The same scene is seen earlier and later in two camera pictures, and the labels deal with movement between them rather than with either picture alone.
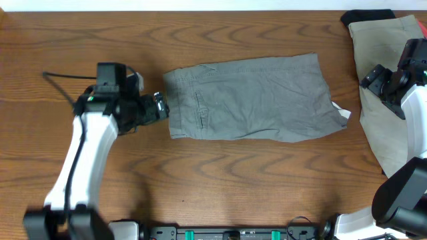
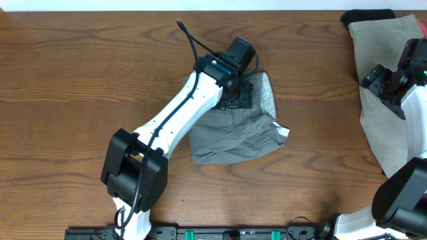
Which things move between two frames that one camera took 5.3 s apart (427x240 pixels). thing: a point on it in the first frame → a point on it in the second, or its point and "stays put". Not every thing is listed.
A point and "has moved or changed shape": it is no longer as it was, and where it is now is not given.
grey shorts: (275, 99) has moved or changed shape
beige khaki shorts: (382, 42) stays put
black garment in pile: (359, 15) stays put
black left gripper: (151, 113) → (247, 101)
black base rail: (231, 233) stays put
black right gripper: (375, 82) stays put
